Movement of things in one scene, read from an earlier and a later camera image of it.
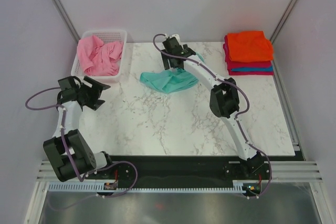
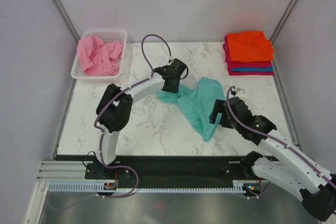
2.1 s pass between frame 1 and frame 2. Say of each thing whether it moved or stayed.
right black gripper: moved
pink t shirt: stayed
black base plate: stayed
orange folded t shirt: stayed
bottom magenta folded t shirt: stayed
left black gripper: moved
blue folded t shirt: stayed
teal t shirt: moved
